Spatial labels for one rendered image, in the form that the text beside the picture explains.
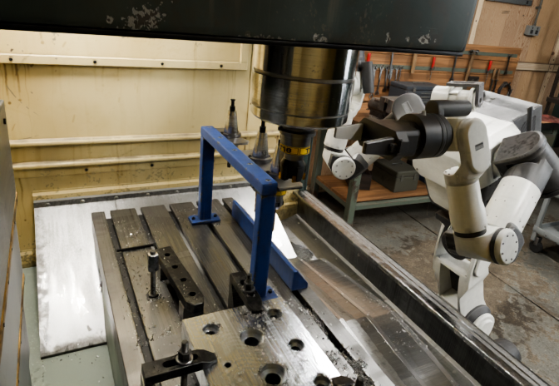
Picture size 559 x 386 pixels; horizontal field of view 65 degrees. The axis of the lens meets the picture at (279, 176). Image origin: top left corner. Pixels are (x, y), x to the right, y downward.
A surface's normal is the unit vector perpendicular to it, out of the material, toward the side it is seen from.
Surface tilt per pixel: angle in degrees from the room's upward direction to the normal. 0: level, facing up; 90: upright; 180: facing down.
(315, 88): 90
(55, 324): 24
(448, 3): 90
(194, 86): 90
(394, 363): 8
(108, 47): 90
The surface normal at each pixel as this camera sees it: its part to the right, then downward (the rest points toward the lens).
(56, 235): 0.28, -0.69
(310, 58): 0.00, 0.37
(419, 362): 0.16, -0.86
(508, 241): 0.55, 0.05
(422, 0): 0.44, 0.37
